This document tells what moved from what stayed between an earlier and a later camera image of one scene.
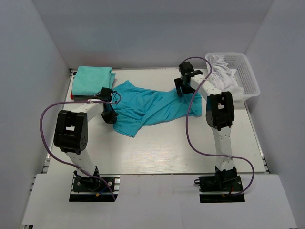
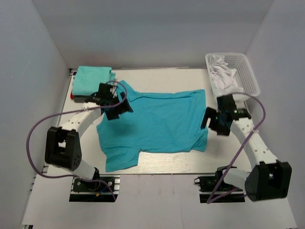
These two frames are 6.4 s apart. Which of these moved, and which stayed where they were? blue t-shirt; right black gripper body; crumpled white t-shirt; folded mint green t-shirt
Moved: blue t-shirt; right black gripper body
Stayed: folded mint green t-shirt; crumpled white t-shirt
